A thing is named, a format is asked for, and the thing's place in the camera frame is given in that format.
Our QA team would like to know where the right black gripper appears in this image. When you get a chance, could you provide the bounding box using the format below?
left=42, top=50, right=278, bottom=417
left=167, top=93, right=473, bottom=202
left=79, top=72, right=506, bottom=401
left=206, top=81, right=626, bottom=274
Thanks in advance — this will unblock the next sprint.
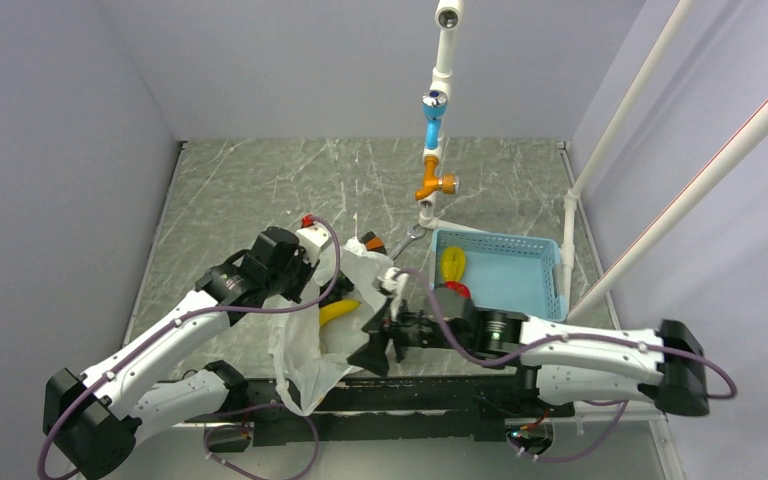
left=347, top=292, right=470, bottom=374

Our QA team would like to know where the yellow fake banana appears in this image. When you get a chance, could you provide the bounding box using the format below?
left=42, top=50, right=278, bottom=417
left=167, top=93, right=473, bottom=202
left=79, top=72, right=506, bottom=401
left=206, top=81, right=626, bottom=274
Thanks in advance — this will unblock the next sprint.
left=319, top=299, right=362, bottom=326

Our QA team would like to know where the white plastic shopping bag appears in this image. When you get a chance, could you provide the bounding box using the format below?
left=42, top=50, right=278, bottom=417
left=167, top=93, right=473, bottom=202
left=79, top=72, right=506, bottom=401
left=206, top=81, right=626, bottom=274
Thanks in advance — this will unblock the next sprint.
left=268, top=237, right=393, bottom=416

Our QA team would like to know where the red fake fruit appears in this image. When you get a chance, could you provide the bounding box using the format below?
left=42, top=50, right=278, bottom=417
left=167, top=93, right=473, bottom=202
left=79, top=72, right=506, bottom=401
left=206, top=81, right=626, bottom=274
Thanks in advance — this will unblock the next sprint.
left=443, top=281, right=472, bottom=298

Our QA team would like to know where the yellow fake star fruit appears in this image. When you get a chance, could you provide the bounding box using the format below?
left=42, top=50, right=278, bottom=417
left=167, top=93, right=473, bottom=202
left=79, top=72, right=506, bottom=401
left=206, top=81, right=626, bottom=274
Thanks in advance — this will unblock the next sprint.
left=440, top=246, right=466, bottom=283

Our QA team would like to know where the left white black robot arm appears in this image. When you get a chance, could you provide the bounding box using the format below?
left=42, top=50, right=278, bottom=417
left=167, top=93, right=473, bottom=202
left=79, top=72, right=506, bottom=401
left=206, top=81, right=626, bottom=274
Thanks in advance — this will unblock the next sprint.
left=37, top=216, right=337, bottom=479

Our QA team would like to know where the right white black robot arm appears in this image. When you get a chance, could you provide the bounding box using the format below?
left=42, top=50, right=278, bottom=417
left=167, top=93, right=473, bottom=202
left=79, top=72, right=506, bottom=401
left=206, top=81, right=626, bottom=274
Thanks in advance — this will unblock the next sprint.
left=348, top=287, right=711, bottom=417

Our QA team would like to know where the black orange hex key set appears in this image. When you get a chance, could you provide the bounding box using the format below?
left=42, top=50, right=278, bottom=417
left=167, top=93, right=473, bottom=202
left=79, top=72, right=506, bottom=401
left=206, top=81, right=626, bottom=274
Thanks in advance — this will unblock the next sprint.
left=359, top=231, right=387, bottom=255

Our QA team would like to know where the silver combination wrench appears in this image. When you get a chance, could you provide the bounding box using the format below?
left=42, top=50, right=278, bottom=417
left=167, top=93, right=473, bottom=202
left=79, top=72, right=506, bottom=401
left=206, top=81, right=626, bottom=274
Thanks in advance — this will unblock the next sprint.
left=388, top=224, right=427, bottom=260

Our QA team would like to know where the light blue plastic basket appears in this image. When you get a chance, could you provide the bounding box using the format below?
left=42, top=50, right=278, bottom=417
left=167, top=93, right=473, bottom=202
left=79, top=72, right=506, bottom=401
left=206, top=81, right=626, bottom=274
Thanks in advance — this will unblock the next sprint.
left=431, top=229, right=568, bottom=322

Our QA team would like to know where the white blue orange pipe stand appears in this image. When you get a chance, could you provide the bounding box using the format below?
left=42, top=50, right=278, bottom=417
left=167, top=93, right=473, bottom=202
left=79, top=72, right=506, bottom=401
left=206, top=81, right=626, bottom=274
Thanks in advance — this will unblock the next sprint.
left=414, top=0, right=476, bottom=231

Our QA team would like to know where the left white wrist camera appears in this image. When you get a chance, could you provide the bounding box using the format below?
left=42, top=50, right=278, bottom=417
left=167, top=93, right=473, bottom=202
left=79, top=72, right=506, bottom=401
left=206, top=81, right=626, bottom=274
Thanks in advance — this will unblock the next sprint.
left=295, top=214, right=333, bottom=263

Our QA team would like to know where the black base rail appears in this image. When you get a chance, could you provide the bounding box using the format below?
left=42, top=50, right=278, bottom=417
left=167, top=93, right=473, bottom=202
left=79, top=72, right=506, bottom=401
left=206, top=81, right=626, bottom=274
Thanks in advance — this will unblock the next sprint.
left=224, top=374, right=577, bottom=448

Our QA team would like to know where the white frame pole far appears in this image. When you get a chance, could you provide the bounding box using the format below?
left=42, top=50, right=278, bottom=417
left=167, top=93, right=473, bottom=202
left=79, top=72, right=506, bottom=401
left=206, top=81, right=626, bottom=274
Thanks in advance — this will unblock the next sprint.
left=560, top=0, right=695, bottom=301

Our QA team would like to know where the white frame pole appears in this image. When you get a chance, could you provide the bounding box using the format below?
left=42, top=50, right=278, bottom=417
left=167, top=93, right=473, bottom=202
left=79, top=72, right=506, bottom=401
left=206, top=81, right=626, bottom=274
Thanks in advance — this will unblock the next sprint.
left=560, top=0, right=695, bottom=301
left=566, top=97, right=768, bottom=321

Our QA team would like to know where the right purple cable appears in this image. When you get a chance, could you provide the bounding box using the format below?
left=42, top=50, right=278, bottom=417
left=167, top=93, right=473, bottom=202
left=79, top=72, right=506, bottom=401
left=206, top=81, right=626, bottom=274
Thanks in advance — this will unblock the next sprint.
left=393, top=268, right=740, bottom=464

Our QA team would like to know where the white frame pole near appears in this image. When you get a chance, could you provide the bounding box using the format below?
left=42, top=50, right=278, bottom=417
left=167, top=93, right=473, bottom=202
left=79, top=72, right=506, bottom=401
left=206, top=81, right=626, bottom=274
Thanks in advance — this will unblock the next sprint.
left=566, top=97, right=768, bottom=321

